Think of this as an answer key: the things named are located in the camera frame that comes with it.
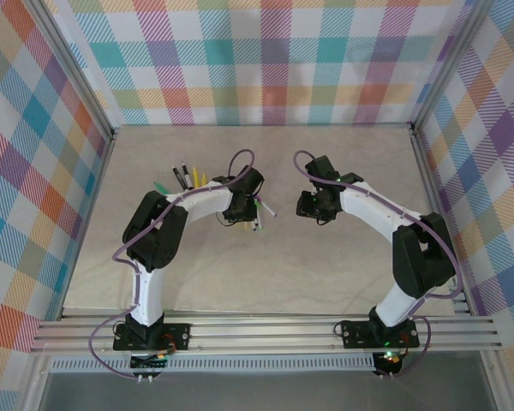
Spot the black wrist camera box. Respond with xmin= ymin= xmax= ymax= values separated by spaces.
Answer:
xmin=239 ymin=194 xmax=259 ymax=222
xmin=296 ymin=191 xmax=314 ymax=218

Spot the aluminium frame side rail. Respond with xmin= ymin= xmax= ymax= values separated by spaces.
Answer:
xmin=57 ymin=128 xmax=119 ymax=322

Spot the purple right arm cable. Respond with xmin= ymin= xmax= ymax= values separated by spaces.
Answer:
xmin=293 ymin=149 xmax=463 ymax=382

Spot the aluminium mounting rail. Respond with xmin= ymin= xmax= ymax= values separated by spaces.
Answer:
xmin=29 ymin=315 xmax=503 ymax=355

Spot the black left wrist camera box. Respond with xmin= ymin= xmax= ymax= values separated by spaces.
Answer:
xmin=239 ymin=194 xmax=259 ymax=222

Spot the small electronics board with wires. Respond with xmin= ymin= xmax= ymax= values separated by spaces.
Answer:
xmin=130 ymin=348 xmax=172 ymax=372
xmin=374 ymin=348 xmax=410 ymax=373

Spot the slotted grey cable duct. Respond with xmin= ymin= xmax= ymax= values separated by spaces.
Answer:
xmin=49 ymin=354 xmax=377 ymax=374

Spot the aluminium frame post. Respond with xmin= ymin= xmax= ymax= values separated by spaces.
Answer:
xmin=23 ymin=0 xmax=117 ymax=142
xmin=409 ymin=0 xmax=496 ymax=136

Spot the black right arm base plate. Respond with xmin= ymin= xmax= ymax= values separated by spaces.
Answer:
xmin=341 ymin=320 xmax=421 ymax=348

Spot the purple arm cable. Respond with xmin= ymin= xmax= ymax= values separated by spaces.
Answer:
xmin=293 ymin=149 xmax=463 ymax=382
xmin=88 ymin=148 xmax=258 ymax=382

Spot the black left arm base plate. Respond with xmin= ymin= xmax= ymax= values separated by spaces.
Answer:
xmin=112 ymin=321 xmax=192 ymax=352

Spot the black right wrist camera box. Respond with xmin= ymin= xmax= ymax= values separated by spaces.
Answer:
xmin=296 ymin=191 xmax=314 ymax=218

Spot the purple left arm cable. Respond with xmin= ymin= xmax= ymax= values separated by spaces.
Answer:
xmin=88 ymin=148 xmax=258 ymax=382

